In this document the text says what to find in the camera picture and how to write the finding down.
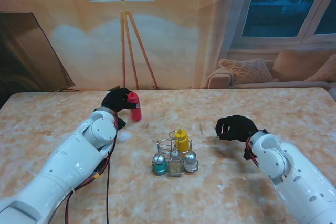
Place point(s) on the yellow squeeze bottle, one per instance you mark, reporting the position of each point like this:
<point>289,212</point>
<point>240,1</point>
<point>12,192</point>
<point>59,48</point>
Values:
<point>182,142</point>

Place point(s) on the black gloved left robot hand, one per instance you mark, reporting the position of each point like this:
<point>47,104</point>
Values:
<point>115,100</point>

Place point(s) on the red squeeze bottle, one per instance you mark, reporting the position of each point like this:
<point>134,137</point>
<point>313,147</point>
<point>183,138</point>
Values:
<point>136,111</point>

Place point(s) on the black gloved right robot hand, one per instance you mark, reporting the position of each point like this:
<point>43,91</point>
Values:
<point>237,128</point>

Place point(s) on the sheer beige curtain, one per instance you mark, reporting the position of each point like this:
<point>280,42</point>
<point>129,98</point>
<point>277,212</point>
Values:
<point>215,24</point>

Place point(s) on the clear shaker with silver cap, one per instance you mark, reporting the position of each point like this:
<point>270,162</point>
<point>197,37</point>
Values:
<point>191,160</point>

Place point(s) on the clear square seasoning bottle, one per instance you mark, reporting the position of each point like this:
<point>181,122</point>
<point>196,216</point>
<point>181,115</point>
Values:
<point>176,163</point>

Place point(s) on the teal shaker with silver cap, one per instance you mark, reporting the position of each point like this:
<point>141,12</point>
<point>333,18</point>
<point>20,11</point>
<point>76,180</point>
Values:
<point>160,165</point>

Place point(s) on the beige knit cushion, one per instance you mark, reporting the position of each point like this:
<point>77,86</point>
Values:
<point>325,72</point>
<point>246,70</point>

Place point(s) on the beige sofa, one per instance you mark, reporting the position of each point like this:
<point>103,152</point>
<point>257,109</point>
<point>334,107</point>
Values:
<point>296,66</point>

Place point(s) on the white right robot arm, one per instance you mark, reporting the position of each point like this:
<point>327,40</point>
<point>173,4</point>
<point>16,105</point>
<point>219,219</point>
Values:
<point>296,176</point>

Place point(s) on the white framed window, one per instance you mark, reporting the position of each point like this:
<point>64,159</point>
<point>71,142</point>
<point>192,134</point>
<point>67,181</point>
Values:
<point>275,6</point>

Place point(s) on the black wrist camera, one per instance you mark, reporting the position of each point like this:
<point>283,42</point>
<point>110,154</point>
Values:
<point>120,123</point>
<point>248,153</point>

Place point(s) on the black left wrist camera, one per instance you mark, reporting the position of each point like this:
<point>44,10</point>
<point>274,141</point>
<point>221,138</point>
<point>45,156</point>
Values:
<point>120,123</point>

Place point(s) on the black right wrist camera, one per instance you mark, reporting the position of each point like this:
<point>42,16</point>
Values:
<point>248,153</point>

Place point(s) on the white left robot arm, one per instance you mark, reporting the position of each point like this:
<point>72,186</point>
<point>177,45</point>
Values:
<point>63,166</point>

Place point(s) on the dark flat television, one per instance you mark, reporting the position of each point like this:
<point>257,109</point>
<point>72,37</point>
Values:
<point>23,56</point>

